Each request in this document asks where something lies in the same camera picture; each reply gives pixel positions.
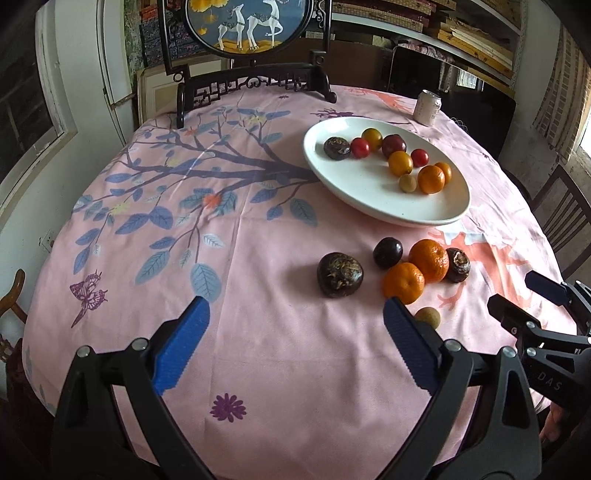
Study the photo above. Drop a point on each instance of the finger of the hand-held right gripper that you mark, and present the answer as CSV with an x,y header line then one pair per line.
x,y
512,314
549,286

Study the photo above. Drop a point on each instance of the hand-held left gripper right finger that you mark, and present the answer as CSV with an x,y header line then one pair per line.
x,y
411,346

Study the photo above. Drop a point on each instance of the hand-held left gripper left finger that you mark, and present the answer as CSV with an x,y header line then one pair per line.
x,y
180,346

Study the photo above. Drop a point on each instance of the tan longan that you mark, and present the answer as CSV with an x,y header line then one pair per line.
x,y
408,183
427,317

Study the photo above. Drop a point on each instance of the dark water chestnut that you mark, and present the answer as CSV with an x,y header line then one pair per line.
x,y
458,264
336,147
340,274

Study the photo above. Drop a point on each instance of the large tangerine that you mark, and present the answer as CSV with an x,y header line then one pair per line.
x,y
430,258

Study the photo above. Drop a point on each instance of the small dark plum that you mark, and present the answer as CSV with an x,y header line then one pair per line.
x,y
387,252

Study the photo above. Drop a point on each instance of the white oval plate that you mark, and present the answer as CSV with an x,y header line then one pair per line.
x,y
369,198

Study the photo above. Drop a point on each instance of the small red tomato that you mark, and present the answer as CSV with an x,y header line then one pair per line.
x,y
419,157

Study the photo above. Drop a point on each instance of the large yellow tomato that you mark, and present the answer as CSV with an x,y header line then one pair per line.
x,y
400,163

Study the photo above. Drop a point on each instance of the large dark red plum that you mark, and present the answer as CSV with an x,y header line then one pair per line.
x,y
393,145

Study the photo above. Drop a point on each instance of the large red tomato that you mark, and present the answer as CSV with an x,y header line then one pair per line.
x,y
360,146

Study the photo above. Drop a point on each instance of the small yellow tomato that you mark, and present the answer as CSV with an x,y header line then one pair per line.
x,y
371,136

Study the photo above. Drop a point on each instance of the person's right hand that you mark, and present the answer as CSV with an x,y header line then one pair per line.
x,y
551,424

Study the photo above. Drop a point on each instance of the dark wooden slat chair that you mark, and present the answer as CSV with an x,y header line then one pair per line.
x,y
565,217

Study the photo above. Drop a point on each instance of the pink printed tablecloth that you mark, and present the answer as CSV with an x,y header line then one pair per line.
x,y
258,258

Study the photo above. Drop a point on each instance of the bright window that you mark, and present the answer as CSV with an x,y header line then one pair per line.
x,y
584,129

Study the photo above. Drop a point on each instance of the brown curved wooden chair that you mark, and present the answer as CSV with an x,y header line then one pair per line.
x,y
11,300

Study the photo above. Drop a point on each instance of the beige checked curtain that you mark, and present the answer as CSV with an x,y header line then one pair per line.
x,y
556,83

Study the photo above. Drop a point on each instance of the pale drink can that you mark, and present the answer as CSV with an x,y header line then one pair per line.
x,y
427,108

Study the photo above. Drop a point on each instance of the leaning framed panel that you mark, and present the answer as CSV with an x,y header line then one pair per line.
x,y
159,99

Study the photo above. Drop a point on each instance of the stack of yellow boards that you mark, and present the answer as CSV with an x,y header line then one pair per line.
x,y
480,41

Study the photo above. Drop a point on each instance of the white framed window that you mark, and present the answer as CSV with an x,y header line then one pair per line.
x,y
27,101

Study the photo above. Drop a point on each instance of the white door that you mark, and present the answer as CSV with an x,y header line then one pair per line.
x,y
115,60

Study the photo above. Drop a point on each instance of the stack of woven boxes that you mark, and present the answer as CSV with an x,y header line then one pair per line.
x,y
383,14

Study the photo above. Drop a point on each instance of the round deer table screen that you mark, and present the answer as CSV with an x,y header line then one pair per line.
x,y
249,23

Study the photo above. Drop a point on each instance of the wall socket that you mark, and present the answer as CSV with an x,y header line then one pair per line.
x,y
47,240

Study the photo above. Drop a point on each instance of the wall shelf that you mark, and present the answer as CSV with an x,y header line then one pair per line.
x,y
461,46

